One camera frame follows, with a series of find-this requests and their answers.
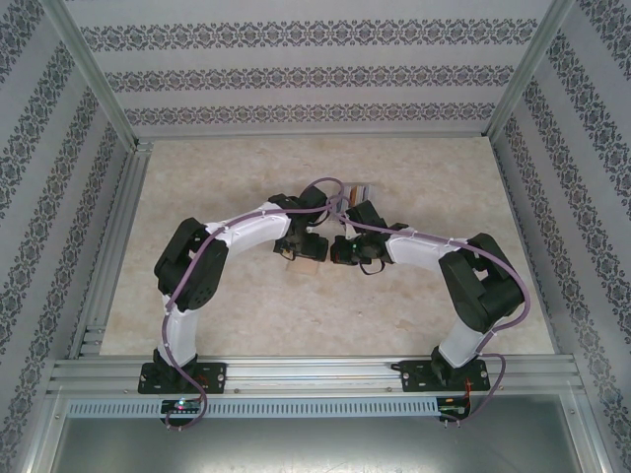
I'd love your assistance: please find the aluminium side rail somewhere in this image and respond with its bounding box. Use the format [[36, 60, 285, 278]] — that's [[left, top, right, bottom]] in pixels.
[[68, 142, 154, 359]]

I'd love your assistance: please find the clear acrylic card rack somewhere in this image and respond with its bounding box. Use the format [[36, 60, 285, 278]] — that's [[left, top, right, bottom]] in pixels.
[[342, 181, 382, 208]]

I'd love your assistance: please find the aluminium frame leg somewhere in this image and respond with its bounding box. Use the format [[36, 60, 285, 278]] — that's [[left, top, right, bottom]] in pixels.
[[561, 391, 610, 473], [22, 388, 70, 473]]

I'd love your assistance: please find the aluminium back frame rail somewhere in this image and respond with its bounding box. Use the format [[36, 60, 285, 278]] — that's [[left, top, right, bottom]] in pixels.
[[132, 128, 494, 144]]

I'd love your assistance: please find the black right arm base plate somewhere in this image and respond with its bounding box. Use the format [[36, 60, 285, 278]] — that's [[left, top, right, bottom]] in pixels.
[[399, 359, 492, 394]]

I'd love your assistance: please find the grey sheet metal panel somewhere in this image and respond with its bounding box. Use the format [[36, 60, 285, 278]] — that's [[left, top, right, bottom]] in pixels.
[[48, 416, 583, 473]]

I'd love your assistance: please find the grey slotted cable duct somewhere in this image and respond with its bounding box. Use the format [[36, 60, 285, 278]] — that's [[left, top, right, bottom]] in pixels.
[[66, 397, 440, 416]]

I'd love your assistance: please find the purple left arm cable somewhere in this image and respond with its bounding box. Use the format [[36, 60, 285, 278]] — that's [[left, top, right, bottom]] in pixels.
[[160, 176, 352, 434]]

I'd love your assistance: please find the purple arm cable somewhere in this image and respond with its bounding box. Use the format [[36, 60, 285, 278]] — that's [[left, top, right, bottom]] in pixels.
[[325, 194, 526, 430], [160, 176, 352, 434]]

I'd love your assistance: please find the aluminium frame post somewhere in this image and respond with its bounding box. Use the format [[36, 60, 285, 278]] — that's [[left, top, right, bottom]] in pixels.
[[39, 0, 142, 152], [485, 0, 578, 142]]

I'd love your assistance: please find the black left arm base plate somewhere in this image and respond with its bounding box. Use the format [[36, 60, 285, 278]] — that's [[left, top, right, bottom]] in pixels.
[[137, 362, 229, 395]]

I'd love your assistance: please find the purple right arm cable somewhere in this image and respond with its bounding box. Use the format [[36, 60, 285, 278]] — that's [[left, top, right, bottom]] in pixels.
[[325, 194, 526, 430]]

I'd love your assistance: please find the aluminium mounting rail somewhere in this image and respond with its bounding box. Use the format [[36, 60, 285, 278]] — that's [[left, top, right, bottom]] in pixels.
[[46, 355, 586, 395]]

